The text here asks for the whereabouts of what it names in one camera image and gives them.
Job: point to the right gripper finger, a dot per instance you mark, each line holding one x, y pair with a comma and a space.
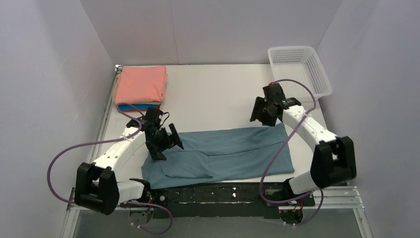
257, 109
268, 120

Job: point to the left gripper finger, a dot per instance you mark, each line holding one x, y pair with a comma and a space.
157, 155
174, 137

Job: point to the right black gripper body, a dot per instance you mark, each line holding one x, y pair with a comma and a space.
262, 110

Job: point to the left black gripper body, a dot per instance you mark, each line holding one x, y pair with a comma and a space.
163, 142

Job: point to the blue-grey t shirt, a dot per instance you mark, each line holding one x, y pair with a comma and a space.
216, 155

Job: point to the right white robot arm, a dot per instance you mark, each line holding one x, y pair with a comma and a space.
333, 156

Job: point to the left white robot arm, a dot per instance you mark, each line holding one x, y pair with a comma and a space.
97, 187

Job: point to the orange folded t shirt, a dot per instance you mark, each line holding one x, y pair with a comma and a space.
139, 110

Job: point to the white plastic basket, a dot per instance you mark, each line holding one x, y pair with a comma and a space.
302, 64

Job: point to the pink folded t shirt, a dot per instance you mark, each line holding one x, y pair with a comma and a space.
141, 84

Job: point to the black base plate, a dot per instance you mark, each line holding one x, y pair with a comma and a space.
226, 199

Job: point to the aluminium frame rail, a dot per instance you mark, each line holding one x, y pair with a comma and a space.
338, 210

